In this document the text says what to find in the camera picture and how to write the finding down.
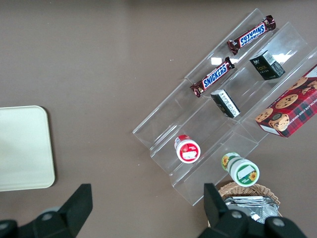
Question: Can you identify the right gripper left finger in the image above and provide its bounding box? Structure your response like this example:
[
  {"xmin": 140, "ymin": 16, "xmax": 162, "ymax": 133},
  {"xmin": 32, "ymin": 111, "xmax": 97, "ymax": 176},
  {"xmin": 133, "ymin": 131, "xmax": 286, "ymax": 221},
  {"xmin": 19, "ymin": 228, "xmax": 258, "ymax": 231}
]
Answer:
[{"xmin": 18, "ymin": 183, "xmax": 94, "ymax": 238}]

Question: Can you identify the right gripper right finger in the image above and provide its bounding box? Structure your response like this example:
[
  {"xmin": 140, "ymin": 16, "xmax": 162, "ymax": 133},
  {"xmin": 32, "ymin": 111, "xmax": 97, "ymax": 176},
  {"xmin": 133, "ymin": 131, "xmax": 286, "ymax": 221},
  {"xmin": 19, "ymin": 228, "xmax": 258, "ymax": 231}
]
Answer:
[{"xmin": 198, "ymin": 183, "xmax": 264, "ymax": 238}]

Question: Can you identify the aluminium foil tray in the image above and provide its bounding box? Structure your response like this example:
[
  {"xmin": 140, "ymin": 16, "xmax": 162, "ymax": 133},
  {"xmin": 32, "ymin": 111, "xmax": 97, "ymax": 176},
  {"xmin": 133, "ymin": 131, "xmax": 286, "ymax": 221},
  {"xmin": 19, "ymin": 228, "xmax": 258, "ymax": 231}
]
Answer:
[{"xmin": 224, "ymin": 195, "xmax": 280, "ymax": 225}]

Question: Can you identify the light wicker basket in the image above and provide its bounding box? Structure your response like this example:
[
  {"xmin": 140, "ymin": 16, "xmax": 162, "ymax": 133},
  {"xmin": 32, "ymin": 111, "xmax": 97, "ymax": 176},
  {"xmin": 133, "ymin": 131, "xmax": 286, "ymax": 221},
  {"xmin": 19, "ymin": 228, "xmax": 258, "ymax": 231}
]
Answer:
[{"xmin": 208, "ymin": 182, "xmax": 283, "ymax": 228}]

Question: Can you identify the beige plastic tray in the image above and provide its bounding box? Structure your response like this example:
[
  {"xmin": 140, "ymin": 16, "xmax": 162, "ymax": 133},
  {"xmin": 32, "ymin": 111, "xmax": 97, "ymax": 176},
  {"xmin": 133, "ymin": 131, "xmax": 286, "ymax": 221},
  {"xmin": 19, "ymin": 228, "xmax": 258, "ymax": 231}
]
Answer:
[{"xmin": 0, "ymin": 105, "xmax": 55, "ymax": 192}]

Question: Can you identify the green lidded yogurt cup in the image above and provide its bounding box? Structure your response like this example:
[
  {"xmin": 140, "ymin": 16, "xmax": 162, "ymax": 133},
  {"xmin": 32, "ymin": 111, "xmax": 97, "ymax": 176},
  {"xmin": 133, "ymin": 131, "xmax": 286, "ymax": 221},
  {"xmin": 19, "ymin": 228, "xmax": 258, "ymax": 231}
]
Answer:
[{"xmin": 221, "ymin": 152, "xmax": 260, "ymax": 187}]

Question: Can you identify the red lidded yogurt cup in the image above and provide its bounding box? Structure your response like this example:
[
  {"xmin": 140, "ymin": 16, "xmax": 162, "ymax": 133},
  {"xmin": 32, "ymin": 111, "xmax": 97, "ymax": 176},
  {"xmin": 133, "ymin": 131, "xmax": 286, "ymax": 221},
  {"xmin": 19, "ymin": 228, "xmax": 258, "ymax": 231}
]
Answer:
[{"xmin": 173, "ymin": 134, "xmax": 201, "ymax": 164}]

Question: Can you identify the clear acrylic stepped shelf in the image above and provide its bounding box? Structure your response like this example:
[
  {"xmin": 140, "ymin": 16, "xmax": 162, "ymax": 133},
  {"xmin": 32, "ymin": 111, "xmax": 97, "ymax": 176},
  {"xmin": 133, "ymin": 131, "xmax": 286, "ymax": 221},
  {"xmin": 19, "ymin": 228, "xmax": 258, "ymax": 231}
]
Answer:
[{"xmin": 132, "ymin": 8, "xmax": 317, "ymax": 207}]

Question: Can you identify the small black carton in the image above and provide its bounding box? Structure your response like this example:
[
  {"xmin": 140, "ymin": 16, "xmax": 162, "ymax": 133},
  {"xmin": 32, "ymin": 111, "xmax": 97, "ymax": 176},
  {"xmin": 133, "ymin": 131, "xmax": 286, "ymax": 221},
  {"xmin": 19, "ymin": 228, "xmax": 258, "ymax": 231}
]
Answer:
[
  {"xmin": 210, "ymin": 89, "xmax": 241, "ymax": 119},
  {"xmin": 249, "ymin": 50, "xmax": 286, "ymax": 81}
]

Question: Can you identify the red tartan cookie box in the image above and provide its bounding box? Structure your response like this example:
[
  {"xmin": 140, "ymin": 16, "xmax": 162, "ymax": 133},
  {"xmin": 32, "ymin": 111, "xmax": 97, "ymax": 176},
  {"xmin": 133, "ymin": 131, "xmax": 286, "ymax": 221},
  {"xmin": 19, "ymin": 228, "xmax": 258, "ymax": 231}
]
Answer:
[{"xmin": 255, "ymin": 63, "xmax": 317, "ymax": 138}]

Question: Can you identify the Snickers chocolate bar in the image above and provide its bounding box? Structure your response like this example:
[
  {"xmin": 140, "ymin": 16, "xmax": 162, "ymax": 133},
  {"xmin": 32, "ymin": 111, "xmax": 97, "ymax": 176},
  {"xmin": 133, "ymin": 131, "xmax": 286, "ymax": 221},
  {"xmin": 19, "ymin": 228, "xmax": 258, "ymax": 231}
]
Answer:
[
  {"xmin": 227, "ymin": 14, "xmax": 277, "ymax": 56},
  {"xmin": 190, "ymin": 56, "xmax": 235, "ymax": 99}
]

